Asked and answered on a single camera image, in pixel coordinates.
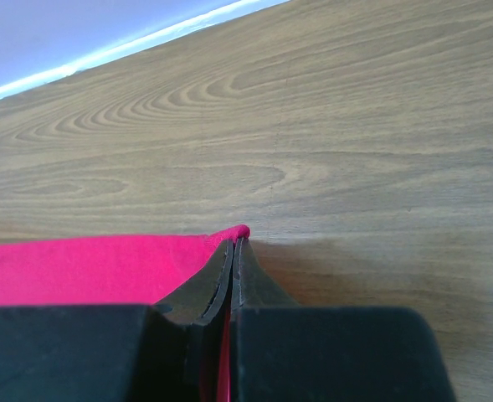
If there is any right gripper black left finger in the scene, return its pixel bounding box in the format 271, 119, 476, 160
0, 240, 234, 401

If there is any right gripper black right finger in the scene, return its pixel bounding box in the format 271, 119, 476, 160
229, 238, 455, 401

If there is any red t shirt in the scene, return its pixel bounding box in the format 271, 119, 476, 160
0, 225, 249, 397

